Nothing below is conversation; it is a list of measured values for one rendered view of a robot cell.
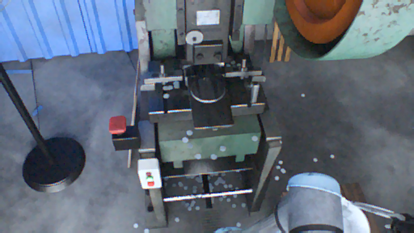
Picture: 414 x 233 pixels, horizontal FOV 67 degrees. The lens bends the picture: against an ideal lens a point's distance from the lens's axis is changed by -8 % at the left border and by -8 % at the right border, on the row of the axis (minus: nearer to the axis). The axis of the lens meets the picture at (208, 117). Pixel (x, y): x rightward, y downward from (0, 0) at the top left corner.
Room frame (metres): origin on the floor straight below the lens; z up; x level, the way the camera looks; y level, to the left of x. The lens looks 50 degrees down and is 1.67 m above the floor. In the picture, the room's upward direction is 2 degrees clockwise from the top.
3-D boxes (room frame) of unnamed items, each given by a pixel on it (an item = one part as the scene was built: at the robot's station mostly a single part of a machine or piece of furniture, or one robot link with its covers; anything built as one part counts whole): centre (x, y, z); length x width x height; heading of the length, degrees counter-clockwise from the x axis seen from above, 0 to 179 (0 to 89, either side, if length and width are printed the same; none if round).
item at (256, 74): (1.03, -0.14, 0.76); 0.17 x 0.06 x 0.10; 99
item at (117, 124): (0.72, 0.31, 0.72); 0.07 x 0.06 x 0.08; 9
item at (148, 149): (1.10, 0.31, 0.45); 0.92 x 0.12 x 0.90; 9
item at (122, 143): (0.72, 0.30, 0.62); 0.10 x 0.06 x 0.20; 99
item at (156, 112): (1.00, 0.02, 0.68); 0.45 x 0.30 x 0.06; 99
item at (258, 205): (1.18, -0.22, 0.45); 0.92 x 0.12 x 0.90; 9
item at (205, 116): (0.83, 0.00, 0.72); 0.25 x 0.14 x 0.14; 9
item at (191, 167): (1.01, 0.03, 0.31); 0.43 x 0.42 x 0.01; 99
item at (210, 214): (0.87, 0.00, 0.14); 0.59 x 0.10 x 0.05; 9
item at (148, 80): (0.97, 0.19, 0.76); 0.17 x 0.06 x 0.10; 99
